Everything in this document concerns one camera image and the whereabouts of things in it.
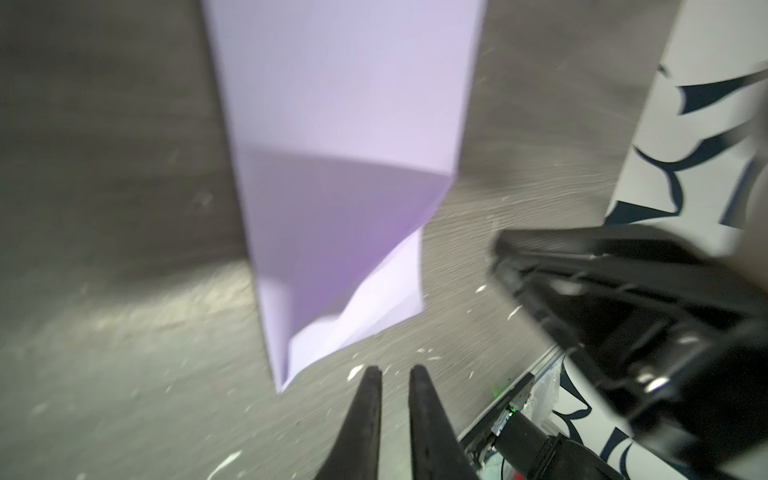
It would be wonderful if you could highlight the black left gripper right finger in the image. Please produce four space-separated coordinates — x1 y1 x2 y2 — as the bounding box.
409 365 478 480

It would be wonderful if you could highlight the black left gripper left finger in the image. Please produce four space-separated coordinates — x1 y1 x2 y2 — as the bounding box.
315 366 382 480

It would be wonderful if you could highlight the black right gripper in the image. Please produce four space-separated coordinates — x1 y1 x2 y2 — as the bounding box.
492 225 767 479

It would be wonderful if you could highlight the lilac square paper sheet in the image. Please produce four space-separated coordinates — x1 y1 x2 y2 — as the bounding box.
203 1 486 390

